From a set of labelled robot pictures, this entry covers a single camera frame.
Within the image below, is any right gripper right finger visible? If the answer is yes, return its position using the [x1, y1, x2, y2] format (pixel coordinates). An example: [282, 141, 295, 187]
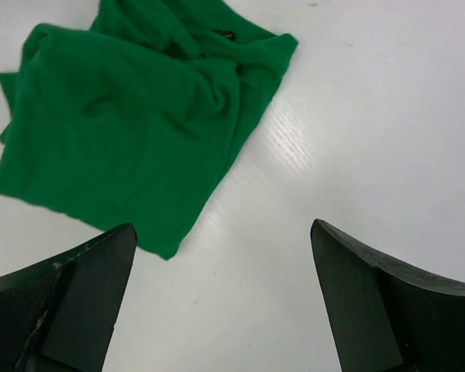
[311, 219, 465, 371]

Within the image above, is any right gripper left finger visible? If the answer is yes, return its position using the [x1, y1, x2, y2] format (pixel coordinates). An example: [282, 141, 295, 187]
[0, 223, 136, 371]

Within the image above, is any green t shirt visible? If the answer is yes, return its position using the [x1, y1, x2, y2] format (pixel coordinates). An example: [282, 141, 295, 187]
[0, 1, 298, 260]

